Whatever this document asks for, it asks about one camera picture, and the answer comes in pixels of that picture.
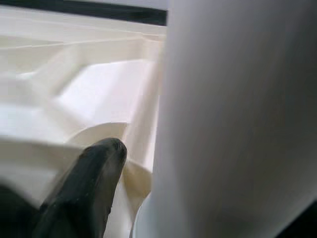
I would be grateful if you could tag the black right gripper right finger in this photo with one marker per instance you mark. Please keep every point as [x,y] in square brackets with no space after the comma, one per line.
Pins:
[305,225]

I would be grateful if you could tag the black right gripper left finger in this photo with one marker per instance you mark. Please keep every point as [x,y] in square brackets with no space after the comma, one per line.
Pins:
[86,188]

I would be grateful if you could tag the white plastic table top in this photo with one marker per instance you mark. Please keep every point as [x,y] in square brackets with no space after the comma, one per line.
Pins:
[74,86]

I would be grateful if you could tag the white plastic table leg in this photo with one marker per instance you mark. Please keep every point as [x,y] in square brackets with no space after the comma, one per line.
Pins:
[223,111]

